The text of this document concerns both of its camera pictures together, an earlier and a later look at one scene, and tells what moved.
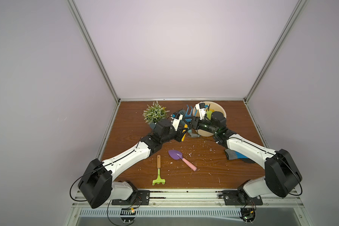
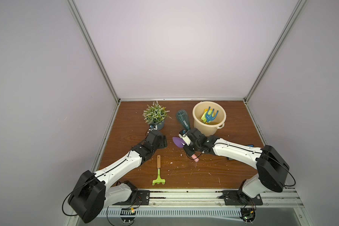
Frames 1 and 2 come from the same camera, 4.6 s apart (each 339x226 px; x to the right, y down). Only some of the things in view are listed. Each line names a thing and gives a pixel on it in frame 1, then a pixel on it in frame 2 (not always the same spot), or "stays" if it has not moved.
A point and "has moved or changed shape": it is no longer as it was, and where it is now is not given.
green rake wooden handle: x=159 y=180 stays
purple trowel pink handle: x=177 y=155 -> x=180 y=143
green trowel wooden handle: x=209 y=114 has moved or changed shape
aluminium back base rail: x=179 y=99 stays
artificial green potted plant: x=152 y=114 stays
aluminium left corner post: x=80 y=21 stays
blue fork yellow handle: x=188 y=117 has moved or changed shape
